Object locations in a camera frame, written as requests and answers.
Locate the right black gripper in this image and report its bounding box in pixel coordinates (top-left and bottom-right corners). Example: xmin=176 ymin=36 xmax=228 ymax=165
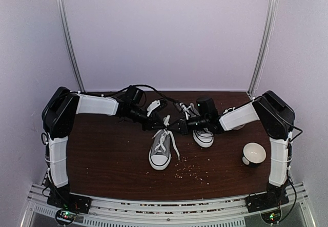
xmin=167 ymin=115 xmax=209 ymax=135

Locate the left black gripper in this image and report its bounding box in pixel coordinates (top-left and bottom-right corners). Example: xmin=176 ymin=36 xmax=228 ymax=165
xmin=128 ymin=104 xmax=166 ymax=131

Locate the grey sneaker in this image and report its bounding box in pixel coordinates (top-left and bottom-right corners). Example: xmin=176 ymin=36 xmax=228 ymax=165
xmin=189 ymin=102 xmax=214 ymax=148
xmin=148 ymin=115 xmax=180 ymax=171

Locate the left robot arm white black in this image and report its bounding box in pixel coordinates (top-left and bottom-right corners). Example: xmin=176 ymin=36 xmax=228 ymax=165
xmin=42 ymin=86 xmax=169 ymax=209

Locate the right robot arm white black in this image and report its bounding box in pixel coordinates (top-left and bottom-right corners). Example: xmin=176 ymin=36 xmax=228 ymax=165
xmin=168 ymin=91 xmax=296 ymax=208

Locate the black and white bowl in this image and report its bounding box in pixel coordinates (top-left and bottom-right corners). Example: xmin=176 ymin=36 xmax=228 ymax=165
xmin=241 ymin=142 xmax=267 ymax=168

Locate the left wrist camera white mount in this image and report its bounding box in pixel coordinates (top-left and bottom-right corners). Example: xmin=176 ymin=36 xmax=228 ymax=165
xmin=146 ymin=99 xmax=162 ymax=117

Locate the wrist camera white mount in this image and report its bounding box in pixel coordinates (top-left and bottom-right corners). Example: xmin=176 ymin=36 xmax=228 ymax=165
xmin=146 ymin=99 xmax=162 ymax=117
xmin=174 ymin=102 xmax=196 ymax=120

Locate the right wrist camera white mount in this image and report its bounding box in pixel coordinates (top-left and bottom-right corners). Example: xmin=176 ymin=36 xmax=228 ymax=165
xmin=174 ymin=102 xmax=196 ymax=120

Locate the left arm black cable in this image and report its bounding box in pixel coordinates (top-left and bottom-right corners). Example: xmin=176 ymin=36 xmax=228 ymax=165
xmin=84 ymin=84 xmax=180 ymax=104

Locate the right aluminium frame post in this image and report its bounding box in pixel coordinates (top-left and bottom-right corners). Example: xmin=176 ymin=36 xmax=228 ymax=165
xmin=248 ymin=0 xmax=278 ymax=99

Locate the aluminium frame post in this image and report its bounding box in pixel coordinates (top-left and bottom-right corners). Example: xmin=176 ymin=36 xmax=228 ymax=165
xmin=56 ymin=0 xmax=85 ymax=92
xmin=248 ymin=0 xmax=278 ymax=99

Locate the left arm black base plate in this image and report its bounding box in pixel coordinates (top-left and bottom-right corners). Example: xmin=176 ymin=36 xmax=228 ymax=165
xmin=47 ymin=192 xmax=92 ymax=214

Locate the front aluminium rail frame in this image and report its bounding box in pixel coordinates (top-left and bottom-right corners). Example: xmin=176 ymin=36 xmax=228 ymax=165
xmin=22 ymin=182 xmax=315 ymax=227

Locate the left aluminium frame post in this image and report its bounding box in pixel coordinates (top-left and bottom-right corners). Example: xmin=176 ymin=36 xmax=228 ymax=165
xmin=56 ymin=0 xmax=85 ymax=92

